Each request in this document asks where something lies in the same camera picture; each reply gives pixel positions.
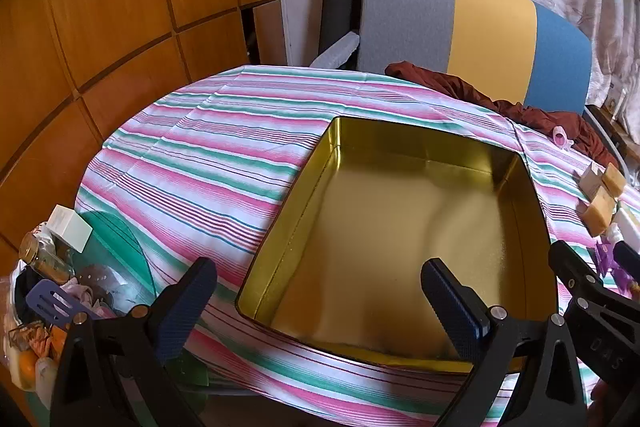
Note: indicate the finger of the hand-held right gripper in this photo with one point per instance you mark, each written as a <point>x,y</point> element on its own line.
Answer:
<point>629,259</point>
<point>595,317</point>

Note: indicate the plastic bag with oranges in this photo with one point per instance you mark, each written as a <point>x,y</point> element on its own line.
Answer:
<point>27,362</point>

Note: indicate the wooden panelled cabinet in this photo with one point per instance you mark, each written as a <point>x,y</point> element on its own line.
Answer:
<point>110,7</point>

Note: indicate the tan block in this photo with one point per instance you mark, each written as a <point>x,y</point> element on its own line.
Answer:
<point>600,212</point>
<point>614,179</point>

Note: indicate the blue slotted spatula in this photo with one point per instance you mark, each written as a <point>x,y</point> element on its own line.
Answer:
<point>50,302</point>

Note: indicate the white foam piece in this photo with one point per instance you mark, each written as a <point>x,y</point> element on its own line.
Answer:
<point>337,52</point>

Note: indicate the pink clip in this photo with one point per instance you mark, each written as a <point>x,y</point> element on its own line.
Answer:
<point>561,137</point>

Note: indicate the grey yellow blue chair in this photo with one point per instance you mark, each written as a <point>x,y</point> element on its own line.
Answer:
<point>495,32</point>

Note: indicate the glass jar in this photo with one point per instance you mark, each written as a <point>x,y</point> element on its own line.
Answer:
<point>47,264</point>

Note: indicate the maroon cloth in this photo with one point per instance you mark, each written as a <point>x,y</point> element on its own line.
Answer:
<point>540,114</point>

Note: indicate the purple packet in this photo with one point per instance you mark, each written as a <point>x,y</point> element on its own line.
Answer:
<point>607,262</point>

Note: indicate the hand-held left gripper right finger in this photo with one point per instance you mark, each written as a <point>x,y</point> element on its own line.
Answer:
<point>457,307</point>

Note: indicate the pale green box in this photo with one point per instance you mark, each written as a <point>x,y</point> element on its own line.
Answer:
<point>70,229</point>

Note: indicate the gold tin box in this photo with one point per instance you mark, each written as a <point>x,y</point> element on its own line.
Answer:
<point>375,232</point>

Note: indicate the striped tablecloth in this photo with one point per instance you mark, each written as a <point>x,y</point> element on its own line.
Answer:
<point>200,147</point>

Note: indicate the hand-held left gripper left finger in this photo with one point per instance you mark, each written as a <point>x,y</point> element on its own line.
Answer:
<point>185,302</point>

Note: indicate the wooden side shelf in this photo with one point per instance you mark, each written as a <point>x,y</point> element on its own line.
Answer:
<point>617,127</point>

